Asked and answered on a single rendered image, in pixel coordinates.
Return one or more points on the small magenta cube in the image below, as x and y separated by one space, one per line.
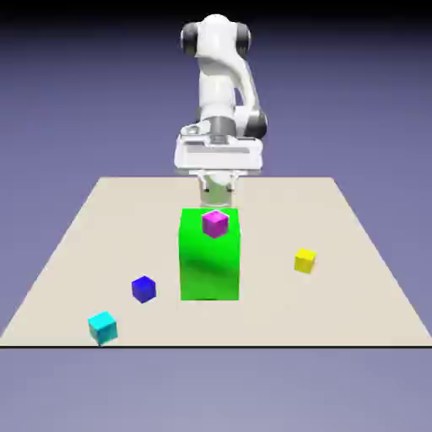
215 224

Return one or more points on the small blue cube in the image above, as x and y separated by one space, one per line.
143 289

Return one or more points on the small yellow cube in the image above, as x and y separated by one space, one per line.
304 261

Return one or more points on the small cyan cube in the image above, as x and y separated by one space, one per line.
103 328

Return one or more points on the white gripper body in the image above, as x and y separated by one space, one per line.
217 160

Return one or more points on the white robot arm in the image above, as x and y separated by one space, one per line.
216 60

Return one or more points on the large green box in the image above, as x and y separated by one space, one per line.
209 266

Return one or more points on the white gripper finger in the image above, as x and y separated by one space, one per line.
231 182
204 182

